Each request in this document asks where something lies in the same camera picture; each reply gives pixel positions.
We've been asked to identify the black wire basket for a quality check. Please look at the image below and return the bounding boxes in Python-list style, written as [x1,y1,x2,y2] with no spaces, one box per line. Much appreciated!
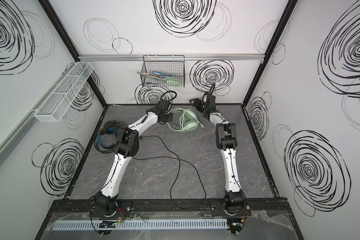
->
[140,60,186,88]

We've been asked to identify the black and blue headphones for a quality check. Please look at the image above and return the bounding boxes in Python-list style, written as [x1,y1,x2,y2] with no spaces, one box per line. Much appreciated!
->
[94,121,124,154]

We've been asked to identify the clear wall shelf bin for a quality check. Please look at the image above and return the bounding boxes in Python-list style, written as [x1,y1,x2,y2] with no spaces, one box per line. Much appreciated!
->
[34,62,94,123]

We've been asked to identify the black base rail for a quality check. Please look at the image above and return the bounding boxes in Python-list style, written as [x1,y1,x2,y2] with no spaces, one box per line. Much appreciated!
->
[49,198,292,218]

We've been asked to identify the black corner frame post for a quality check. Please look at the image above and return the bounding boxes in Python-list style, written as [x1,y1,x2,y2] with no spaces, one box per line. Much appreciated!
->
[37,0,108,108]

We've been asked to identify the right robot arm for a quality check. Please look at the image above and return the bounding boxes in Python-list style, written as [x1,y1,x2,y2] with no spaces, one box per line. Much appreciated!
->
[190,84,248,218]

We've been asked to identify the mint green headphones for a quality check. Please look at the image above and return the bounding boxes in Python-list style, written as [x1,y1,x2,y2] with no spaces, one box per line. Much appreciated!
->
[167,108,204,133]

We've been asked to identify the side wall aluminium rail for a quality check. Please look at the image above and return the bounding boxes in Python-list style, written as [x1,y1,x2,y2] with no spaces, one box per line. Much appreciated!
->
[0,64,77,181]

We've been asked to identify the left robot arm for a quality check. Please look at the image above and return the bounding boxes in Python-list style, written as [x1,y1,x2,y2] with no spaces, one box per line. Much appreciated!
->
[93,91,177,217]

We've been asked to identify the black headphone cable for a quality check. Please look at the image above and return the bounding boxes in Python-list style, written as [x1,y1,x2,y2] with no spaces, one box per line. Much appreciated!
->
[131,134,207,211]

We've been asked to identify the right corner frame post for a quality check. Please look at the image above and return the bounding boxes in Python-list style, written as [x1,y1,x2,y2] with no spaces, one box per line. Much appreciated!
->
[243,0,298,107]

